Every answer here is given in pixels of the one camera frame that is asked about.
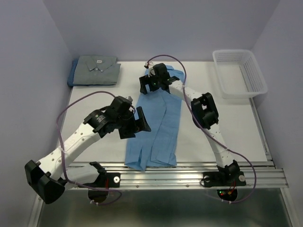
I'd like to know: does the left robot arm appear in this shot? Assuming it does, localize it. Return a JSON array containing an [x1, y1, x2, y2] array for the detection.
[[25, 96, 151, 205]]

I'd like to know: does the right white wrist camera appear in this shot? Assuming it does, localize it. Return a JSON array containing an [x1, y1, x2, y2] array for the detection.
[[144, 61, 155, 77]]

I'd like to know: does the folded grey shirt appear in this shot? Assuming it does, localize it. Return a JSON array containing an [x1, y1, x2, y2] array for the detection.
[[73, 55, 121, 87]]

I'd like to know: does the aluminium mounting rail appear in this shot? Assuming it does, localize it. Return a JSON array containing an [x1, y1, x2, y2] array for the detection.
[[37, 160, 291, 190]]

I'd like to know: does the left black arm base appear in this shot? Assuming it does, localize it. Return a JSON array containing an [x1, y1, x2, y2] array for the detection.
[[84, 172, 121, 189]]

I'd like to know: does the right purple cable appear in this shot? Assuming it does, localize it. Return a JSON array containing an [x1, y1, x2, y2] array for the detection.
[[146, 54, 258, 205]]

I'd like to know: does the white plastic basket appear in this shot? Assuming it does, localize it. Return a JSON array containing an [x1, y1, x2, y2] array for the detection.
[[213, 49, 268, 99]]

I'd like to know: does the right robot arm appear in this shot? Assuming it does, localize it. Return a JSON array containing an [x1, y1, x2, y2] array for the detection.
[[139, 62, 240, 187]]

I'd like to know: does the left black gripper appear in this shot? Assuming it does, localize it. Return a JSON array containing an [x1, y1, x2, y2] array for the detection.
[[116, 107, 151, 139]]

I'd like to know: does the folded dark blue shirt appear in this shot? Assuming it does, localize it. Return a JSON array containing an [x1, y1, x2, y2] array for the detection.
[[67, 59, 79, 87]]

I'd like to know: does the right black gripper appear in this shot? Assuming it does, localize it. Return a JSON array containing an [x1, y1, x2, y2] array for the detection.
[[139, 71, 161, 94]]

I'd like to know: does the light blue long sleeve shirt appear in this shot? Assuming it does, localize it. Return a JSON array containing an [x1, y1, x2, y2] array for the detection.
[[124, 64, 185, 171]]

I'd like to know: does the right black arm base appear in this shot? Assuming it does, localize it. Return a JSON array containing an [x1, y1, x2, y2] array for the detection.
[[200, 171, 246, 188]]

